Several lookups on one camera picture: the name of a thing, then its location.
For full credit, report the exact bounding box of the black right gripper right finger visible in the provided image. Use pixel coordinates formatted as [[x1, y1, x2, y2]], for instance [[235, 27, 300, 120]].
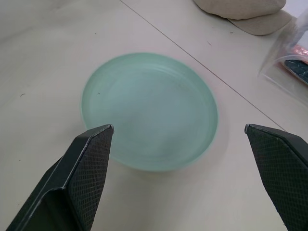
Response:
[[244, 123, 308, 231]]

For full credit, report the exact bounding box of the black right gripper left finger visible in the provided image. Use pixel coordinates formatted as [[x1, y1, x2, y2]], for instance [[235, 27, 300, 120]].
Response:
[[5, 124, 114, 231]]

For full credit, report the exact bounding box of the light green round plate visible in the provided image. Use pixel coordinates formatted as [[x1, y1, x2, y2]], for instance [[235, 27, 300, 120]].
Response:
[[80, 52, 219, 172]]

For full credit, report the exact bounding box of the clear plastic zip bag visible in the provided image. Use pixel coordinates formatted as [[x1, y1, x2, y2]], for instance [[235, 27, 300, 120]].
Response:
[[257, 10, 308, 91]]

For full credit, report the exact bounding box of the beige cloth cap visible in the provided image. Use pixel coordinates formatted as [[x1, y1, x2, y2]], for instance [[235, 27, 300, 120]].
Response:
[[193, 0, 294, 36]]

